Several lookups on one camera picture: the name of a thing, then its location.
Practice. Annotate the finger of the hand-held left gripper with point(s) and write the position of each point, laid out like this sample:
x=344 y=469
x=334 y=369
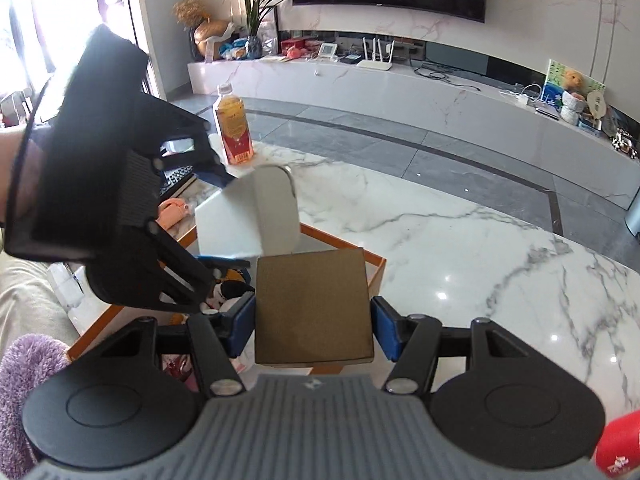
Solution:
x=217 y=175
x=225 y=263

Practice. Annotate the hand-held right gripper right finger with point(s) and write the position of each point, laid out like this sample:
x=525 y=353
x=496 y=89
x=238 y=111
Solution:
x=386 y=325

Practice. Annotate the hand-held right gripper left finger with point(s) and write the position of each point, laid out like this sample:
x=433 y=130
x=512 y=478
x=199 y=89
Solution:
x=244 y=322

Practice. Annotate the duck plush toy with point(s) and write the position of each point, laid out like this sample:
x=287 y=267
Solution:
x=235 y=275

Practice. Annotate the penguin plush toy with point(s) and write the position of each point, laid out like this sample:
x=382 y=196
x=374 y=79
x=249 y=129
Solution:
x=232 y=291

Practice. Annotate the orange cardboard box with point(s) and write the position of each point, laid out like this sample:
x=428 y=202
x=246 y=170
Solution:
x=378 y=275

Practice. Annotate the brown cardboard box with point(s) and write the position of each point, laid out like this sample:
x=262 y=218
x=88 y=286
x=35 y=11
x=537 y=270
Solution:
x=315 y=305

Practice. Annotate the person's left forearm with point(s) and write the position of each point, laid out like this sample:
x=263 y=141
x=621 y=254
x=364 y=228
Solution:
x=15 y=175

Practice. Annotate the black remote control with buttons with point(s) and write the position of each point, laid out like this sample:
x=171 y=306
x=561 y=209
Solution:
x=175 y=180

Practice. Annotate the yellow-label drink bottle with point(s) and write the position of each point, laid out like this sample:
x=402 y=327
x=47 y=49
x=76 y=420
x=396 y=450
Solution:
x=232 y=130

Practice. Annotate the snack bags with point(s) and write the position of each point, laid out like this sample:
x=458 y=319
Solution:
x=234 y=50

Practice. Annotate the blue glass vase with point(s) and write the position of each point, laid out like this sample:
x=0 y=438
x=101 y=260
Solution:
x=253 y=47

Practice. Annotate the gold vase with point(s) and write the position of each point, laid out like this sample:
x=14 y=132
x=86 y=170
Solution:
x=210 y=35

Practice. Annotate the pink plush toy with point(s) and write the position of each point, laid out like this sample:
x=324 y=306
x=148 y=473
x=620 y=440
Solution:
x=296 y=52

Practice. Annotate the red box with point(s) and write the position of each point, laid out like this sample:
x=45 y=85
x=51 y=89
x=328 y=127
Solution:
x=292 y=42

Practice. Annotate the white desk clock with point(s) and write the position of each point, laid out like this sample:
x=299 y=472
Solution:
x=328 y=50

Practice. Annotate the golden dried flowers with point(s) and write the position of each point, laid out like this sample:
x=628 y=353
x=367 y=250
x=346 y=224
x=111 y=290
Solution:
x=190 y=10

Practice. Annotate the green orchid plant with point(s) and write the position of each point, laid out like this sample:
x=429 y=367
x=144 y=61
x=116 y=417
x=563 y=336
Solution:
x=257 y=10

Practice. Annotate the white router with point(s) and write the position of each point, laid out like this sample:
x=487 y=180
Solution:
x=375 y=64

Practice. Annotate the white marble TV cabinet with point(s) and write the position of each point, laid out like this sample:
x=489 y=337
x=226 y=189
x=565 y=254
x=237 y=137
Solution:
x=425 y=105

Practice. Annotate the purple fluffy blanket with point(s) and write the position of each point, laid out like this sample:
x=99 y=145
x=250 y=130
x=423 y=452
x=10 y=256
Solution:
x=25 y=385

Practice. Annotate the red mug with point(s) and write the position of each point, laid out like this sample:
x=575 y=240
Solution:
x=622 y=450

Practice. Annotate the white knitted pot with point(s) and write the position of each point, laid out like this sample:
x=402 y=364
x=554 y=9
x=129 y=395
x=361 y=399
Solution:
x=572 y=107

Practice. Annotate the painted canvas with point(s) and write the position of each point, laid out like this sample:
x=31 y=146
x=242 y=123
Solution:
x=552 y=85

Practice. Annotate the cow figurine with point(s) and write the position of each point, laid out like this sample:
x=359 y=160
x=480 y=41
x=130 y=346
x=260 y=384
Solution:
x=624 y=145

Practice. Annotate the round paper hand fan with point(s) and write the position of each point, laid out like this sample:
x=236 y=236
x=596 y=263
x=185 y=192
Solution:
x=596 y=105

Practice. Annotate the brown teddy bear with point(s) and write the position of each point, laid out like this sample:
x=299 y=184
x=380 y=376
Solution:
x=574 y=80

